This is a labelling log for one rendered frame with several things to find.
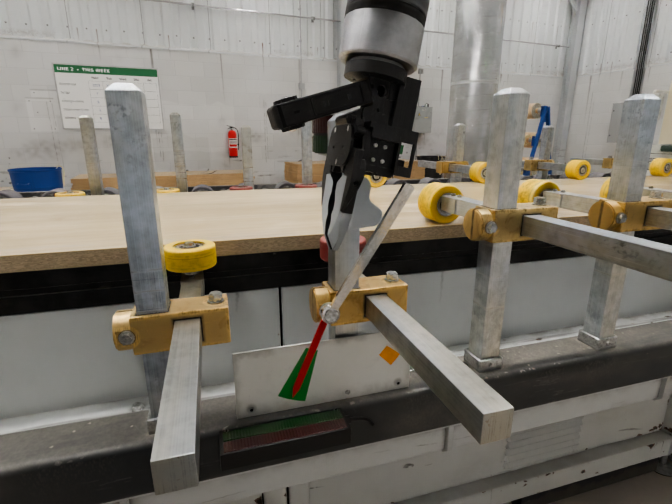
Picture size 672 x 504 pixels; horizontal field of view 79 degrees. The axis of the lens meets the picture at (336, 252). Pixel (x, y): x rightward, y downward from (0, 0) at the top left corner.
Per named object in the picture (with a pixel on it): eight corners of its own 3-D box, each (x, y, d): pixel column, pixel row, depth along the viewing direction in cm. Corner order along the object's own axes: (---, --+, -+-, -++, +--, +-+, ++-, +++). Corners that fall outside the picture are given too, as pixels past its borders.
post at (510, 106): (494, 388, 70) (531, 87, 57) (477, 392, 69) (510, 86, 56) (482, 377, 73) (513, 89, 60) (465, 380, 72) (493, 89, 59)
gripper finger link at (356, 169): (357, 216, 45) (372, 134, 43) (345, 214, 44) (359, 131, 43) (342, 210, 49) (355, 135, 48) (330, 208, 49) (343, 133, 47)
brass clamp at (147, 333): (231, 345, 52) (228, 308, 51) (114, 361, 49) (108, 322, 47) (229, 324, 58) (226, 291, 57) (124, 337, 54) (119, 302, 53)
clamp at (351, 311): (406, 316, 60) (408, 284, 58) (317, 329, 56) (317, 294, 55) (391, 302, 65) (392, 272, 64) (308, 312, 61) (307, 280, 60)
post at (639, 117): (607, 366, 77) (663, 93, 64) (593, 369, 76) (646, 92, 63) (591, 356, 80) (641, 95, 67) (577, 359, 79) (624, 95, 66)
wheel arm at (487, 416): (511, 446, 35) (517, 402, 33) (477, 454, 34) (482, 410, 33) (348, 280, 75) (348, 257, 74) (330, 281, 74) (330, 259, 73)
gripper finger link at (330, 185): (366, 253, 51) (380, 180, 50) (322, 248, 49) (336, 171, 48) (356, 248, 54) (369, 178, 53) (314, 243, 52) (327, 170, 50)
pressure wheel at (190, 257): (230, 304, 71) (225, 239, 67) (196, 322, 64) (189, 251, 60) (194, 296, 74) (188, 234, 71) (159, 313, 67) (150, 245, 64)
